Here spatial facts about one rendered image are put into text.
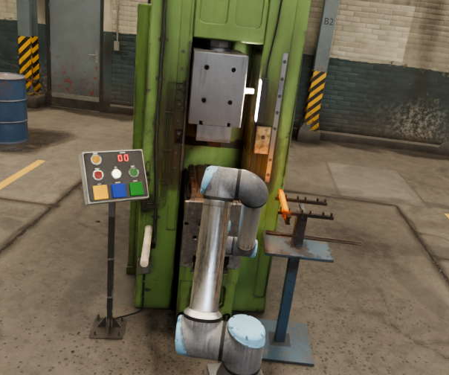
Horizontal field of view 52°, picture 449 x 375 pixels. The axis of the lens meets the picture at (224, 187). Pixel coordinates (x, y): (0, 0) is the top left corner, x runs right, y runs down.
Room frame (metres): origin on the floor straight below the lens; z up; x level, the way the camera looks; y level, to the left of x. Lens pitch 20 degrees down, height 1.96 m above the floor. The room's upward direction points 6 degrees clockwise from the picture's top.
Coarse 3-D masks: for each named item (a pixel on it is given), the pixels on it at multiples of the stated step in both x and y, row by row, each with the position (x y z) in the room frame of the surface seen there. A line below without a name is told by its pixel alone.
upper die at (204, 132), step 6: (198, 126) 2.59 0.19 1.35; (204, 126) 2.59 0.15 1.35; (210, 126) 2.59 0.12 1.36; (216, 126) 2.60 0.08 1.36; (222, 126) 2.60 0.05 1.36; (228, 126) 2.61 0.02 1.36; (198, 132) 2.59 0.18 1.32; (204, 132) 2.59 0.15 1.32; (210, 132) 2.59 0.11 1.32; (216, 132) 2.60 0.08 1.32; (222, 132) 2.60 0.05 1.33; (228, 132) 2.61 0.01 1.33; (198, 138) 2.59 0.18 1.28; (204, 138) 2.59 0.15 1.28; (210, 138) 2.60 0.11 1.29; (216, 138) 2.60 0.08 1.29; (222, 138) 2.60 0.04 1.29; (228, 138) 2.61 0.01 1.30
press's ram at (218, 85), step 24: (192, 48) 2.94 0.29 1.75; (192, 72) 2.63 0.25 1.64; (216, 72) 2.59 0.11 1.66; (240, 72) 2.61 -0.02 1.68; (192, 96) 2.58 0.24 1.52; (216, 96) 2.60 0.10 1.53; (240, 96) 2.61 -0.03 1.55; (192, 120) 2.58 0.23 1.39; (216, 120) 2.60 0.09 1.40; (240, 120) 2.62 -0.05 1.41
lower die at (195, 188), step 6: (198, 168) 2.92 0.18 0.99; (204, 168) 2.94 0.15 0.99; (192, 174) 2.82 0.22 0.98; (198, 174) 2.80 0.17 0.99; (192, 180) 2.70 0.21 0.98; (198, 180) 2.69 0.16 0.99; (192, 186) 2.60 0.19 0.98; (198, 186) 2.61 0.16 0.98; (192, 192) 2.58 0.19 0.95; (198, 192) 2.59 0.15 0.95
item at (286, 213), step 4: (280, 192) 2.63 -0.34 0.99; (280, 196) 2.56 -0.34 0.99; (284, 196) 2.56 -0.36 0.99; (280, 200) 2.53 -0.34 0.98; (284, 200) 2.50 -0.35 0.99; (284, 204) 2.45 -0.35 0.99; (284, 208) 2.38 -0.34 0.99; (284, 212) 2.32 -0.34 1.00; (288, 212) 2.31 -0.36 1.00; (284, 216) 2.32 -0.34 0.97; (288, 216) 2.25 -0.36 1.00; (288, 220) 2.24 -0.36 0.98; (288, 224) 2.24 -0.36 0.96
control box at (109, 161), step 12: (84, 156) 2.33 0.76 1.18; (108, 156) 2.40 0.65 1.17; (120, 156) 2.43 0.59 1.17; (132, 156) 2.47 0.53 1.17; (84, 168) 2.30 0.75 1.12; (96, 168) 2.33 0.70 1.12; (108, 168) 2.36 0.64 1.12; (120, 168) 2.40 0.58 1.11; (144, 168) 2.47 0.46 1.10; (84, 180) 2.29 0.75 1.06; (96, 180) 2.30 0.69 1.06; (108, 180) 2.33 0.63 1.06; (120, 180) 2.37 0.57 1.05; (132, 180) 2.40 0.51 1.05; (144, 180) 2.44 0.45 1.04; (84, 192) 2.29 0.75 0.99; (108, 192) 2.30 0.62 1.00; (144, 192) 2.40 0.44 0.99; (96, 204) 2.29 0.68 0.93
